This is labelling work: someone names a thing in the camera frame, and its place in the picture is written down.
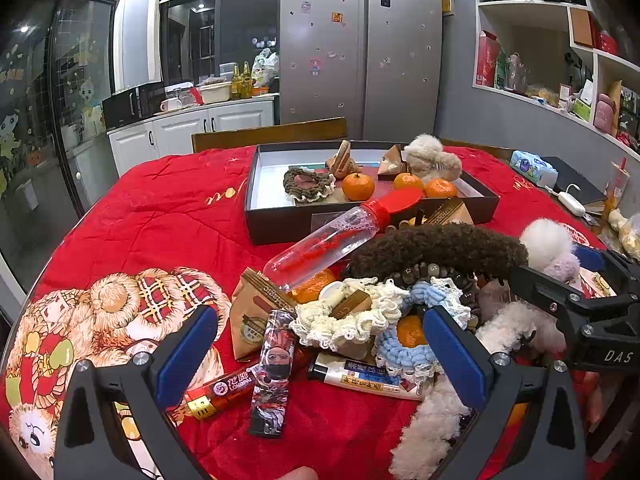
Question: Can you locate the glass door with stickers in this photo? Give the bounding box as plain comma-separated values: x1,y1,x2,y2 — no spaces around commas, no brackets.
0,0,121,271

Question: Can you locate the dark shallow gift box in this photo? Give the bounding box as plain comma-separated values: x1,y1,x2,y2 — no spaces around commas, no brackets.
243,141,501,247

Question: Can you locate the brown knitted scrunchie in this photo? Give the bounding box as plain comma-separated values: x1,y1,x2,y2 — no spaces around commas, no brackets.
283,166,337,204

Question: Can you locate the red box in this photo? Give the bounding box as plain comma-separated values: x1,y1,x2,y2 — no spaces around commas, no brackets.
475,30,501,88

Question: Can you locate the white kitchen cabinet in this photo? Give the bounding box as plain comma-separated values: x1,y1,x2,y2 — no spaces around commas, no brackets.
107,94,277,177

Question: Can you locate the silver refrigerator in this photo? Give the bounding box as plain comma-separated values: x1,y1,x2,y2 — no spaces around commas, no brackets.
278,0,446,143

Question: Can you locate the black microwave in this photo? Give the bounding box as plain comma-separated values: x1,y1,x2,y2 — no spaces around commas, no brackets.
102,81,166,130

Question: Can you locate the wet wipes pack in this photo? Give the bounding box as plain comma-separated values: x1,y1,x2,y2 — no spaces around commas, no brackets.
510,150,558,188

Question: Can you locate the white printed lighter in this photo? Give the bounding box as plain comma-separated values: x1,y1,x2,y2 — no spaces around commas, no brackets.
307,352,426,402

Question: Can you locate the red sausage snack stick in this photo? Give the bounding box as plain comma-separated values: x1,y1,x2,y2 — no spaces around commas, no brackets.
166,347,308,422

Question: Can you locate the person's right hand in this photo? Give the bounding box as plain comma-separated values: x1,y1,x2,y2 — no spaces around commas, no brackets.
575,370,607,433

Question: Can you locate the cream knitted scrunchie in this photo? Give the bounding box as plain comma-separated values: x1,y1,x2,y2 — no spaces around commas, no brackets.
289,277,411,351

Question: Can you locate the beige plush hair tie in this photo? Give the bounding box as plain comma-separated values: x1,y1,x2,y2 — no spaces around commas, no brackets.
404,133,463,181

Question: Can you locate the white plastic basin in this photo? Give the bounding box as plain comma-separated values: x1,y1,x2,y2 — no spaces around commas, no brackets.
199,82,232,106

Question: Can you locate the drink cup with straw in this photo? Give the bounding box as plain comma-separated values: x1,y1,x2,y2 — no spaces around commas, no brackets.
602,157,628,221

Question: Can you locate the white power adapter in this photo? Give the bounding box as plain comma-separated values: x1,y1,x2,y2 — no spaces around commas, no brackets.
545,185,586,217

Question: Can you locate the blue knitted scrunchie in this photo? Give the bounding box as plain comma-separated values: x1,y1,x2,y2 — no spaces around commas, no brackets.
372,277,473,376

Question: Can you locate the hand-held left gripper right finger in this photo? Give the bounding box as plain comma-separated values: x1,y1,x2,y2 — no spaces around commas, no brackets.
424,305,587,480

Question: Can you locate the red printed blanket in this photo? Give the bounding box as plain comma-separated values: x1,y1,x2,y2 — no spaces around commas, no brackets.
0,145,613,480

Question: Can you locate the plastic bag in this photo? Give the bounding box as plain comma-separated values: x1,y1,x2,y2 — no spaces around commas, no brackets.
251,49,280,92

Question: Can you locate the white wall shelf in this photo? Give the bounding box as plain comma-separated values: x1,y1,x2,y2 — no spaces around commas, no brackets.
472,0,640,161

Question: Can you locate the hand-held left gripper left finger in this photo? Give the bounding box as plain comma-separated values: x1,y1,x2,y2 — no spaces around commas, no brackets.
54,305,219,480

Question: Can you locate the clear bottle with red cap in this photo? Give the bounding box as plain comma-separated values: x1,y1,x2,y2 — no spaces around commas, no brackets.
263,189,423,292

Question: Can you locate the brown fuzzy hair clip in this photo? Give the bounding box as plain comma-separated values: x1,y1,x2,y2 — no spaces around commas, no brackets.
347,224,530,281

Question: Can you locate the printed snack bar packet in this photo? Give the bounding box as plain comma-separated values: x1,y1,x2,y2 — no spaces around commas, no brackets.
248,310,297,438

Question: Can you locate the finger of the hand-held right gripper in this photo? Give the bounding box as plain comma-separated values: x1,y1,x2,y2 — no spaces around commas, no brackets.
510,265,626,328
572,242,640,286

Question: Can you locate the brown bead bracelet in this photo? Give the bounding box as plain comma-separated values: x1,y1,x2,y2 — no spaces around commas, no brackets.
400,260,481,331

